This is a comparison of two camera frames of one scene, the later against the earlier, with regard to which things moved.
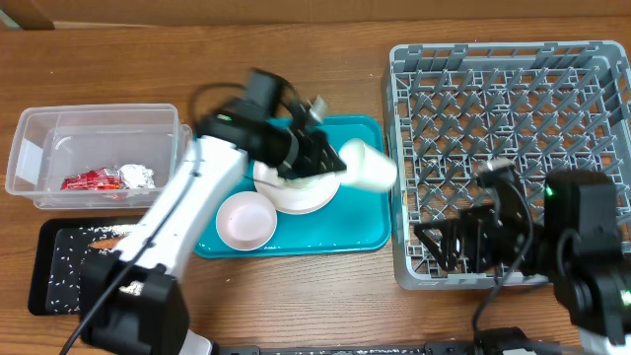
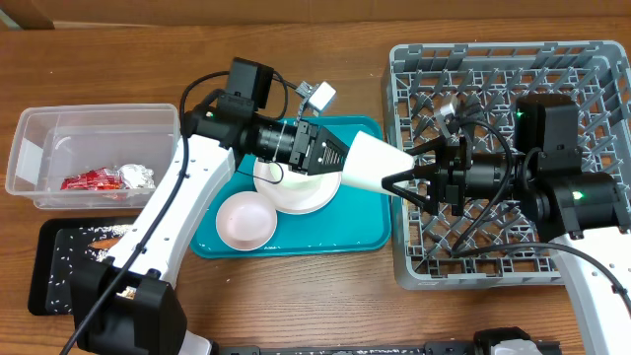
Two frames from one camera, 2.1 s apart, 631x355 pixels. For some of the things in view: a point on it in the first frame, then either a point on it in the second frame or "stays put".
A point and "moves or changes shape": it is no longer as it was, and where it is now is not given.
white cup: [366, 167] moves or changes shape
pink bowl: [246, 221] stays put
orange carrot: [109, 243] stays put
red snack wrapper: [101, 178] stays put
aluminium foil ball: [137, 176] stays put
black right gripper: [476, 237] -> [447, 187]
